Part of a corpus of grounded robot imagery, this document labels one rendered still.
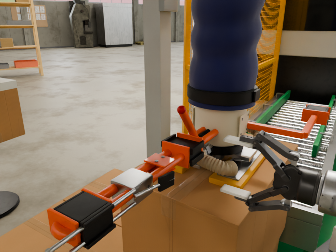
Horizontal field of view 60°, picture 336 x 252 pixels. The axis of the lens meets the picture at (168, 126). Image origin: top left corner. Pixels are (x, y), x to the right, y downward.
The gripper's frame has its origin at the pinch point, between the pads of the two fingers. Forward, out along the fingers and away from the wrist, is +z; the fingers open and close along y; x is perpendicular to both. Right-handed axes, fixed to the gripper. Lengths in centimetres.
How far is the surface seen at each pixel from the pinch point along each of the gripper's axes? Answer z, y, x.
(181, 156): 11.1, -0.9, -4.0
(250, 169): 0.4, 11.0, 21.0
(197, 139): 11.3, -2.4, 5.0
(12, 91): 173, 12, 43
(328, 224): -25, 107, 150
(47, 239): 74, 53, -7
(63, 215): 14.3, -2.7, -37.1
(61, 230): 13.1, -1.3, -38.7
